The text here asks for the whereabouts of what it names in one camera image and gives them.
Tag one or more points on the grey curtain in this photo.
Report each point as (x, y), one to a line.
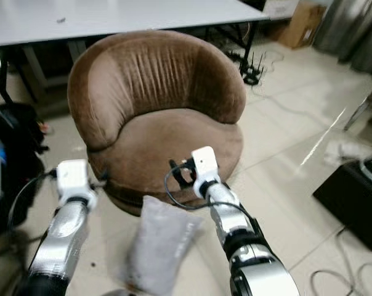
(352, 31)

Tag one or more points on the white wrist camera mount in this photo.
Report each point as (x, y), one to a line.
(204, 163)
(72, 179)

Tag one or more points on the chrome chair leg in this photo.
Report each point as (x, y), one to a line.
(364, 105)

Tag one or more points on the grey pillow with white print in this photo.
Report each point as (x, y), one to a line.
(161, 246)

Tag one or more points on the black bag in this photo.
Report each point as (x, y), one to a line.
(20, 160)

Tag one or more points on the white table with black legs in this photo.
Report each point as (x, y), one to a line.
(118, 15)

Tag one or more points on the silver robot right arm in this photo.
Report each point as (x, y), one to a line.
(247, 246)

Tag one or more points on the crumpled grey white rag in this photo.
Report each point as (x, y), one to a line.
(349, 152)

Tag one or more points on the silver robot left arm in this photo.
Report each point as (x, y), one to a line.
(66, 240)

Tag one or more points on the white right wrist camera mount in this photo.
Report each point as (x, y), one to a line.
(204, 163)

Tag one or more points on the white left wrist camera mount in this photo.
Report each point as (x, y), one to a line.
(72, 179)

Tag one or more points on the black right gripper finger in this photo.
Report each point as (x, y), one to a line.
(176, 171)

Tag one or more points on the brown cardboard box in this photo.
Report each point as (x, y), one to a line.
(300, 24)

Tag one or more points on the brown velvet round sofa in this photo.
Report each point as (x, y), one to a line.
(149, 142)

